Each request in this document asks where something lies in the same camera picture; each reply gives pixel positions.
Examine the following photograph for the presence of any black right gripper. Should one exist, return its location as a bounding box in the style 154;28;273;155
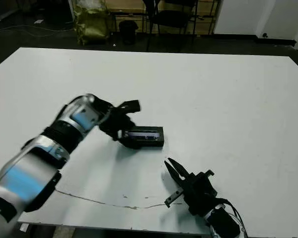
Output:
163;157;221;215

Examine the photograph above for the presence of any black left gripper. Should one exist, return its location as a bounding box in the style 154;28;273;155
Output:
99;107;140;149

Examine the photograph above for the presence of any black box lid with print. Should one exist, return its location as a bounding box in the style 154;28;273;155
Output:
120;126;164;150

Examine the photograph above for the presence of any black waste bin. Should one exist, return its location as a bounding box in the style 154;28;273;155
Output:
119;20;139;45

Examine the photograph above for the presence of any yellow-green bag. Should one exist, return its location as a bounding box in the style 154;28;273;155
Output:
73;0;111;45

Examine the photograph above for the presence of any black chair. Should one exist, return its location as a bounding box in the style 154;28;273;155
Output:
145;0;198;53

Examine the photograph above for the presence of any wooden top desk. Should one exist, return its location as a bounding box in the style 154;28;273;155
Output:
0;0;75;24

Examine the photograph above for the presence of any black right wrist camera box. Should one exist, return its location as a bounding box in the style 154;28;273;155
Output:
196;173;218;196

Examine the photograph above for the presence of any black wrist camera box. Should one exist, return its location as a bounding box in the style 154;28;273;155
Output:
196;173;218;196
118;100;142;114

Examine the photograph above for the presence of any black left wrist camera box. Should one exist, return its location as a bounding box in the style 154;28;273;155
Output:
118;100;142;114

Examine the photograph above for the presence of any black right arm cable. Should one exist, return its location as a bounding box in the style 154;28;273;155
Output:
217;197;248;235

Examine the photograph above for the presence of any white floor cable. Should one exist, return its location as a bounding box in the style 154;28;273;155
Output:
0;23;75;37

